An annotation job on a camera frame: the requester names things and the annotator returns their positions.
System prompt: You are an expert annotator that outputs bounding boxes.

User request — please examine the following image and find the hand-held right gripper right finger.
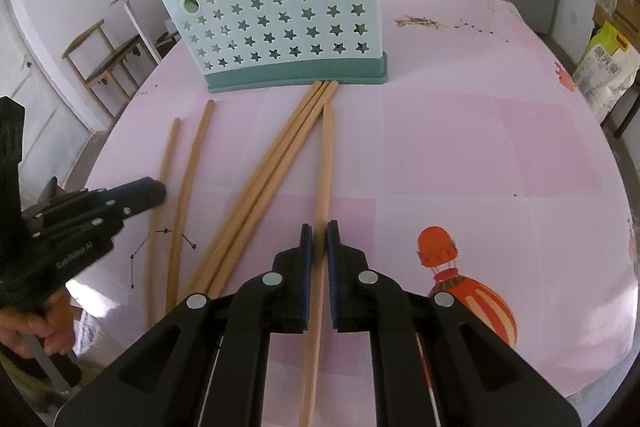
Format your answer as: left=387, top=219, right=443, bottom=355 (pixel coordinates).
left=326, top=221, right=583, bottom=427

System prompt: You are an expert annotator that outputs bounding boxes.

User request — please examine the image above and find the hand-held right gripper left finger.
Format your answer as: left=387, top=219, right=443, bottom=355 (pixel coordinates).
left=52, top=223, right=315, bottom=427

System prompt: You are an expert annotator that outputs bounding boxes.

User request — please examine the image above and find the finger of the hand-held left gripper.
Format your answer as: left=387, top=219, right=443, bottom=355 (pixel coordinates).
left=35, top=190, right=168, bottom=254
left=22, top=177, right=166, bottom=228

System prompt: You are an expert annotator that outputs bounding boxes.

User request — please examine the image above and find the teal star-holed utensil holder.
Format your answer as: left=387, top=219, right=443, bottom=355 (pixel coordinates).
left=151, top=0, right=390, bottom=94

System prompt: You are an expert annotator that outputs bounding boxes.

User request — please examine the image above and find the person's left hand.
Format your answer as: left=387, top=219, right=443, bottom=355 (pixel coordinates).
left=0, top=294, right=77, bottom=358

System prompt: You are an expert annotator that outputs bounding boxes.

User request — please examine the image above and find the wooden chair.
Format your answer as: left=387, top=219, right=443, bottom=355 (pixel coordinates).
left=61, top=19, right=146, bottom=118

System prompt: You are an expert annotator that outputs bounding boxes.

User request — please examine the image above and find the white door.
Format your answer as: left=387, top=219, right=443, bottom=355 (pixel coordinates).
left=0, top=0, right=93, bottom=188

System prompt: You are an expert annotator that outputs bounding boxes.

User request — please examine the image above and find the pink printed tablecloth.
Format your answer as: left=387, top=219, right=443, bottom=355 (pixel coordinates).
left=65, top=0, right=640, bottom=403

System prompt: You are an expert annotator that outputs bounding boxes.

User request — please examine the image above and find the dark wooden stool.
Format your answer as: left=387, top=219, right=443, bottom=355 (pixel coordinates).
left=597, top=84, right=640, bottom=140

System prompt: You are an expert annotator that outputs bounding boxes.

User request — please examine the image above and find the white rice sack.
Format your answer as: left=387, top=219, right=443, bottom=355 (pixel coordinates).
left=572, top=21, right=640, bottom=118

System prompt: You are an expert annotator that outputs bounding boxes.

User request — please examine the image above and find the large cardboard box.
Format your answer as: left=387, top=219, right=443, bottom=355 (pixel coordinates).
left=592, top=0, right=640, bottom=38

